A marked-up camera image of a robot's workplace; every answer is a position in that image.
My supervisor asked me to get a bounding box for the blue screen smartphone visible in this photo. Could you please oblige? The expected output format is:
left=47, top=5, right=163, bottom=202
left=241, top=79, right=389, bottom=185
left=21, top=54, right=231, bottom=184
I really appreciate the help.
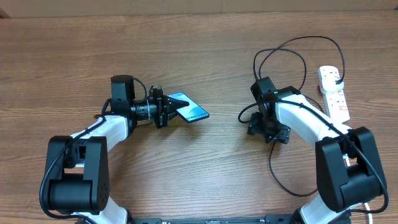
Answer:
left=168, top=92, right=210, bottom=123

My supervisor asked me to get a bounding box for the black charger cable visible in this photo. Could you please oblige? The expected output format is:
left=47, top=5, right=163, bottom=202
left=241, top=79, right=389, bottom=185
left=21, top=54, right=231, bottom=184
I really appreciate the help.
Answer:
left=252, top=35, right=346, bottom=198

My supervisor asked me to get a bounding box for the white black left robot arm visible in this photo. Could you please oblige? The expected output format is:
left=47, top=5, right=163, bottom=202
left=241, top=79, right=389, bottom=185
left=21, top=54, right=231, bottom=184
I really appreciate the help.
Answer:
left=39, top=75, right=189, bottom=223

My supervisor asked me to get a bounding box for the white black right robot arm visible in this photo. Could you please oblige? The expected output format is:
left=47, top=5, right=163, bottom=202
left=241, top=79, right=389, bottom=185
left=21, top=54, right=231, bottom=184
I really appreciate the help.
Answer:
left=247, top=77, right=389, bottom=223

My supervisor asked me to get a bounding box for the white charger adapter plug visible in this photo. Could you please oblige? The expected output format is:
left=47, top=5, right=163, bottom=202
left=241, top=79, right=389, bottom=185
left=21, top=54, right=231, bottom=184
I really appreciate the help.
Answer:
left=320, top=77, right=345, bottom=94

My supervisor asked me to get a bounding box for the white power strip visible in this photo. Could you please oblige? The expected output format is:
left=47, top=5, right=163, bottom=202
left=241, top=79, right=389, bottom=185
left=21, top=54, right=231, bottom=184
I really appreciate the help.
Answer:
left=318, top=65, right=350, bottom=123

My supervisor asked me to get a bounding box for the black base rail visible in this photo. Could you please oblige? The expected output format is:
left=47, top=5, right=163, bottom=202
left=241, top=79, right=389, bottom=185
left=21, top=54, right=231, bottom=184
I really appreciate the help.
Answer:
left=128, top=214, right=304, bottom=224

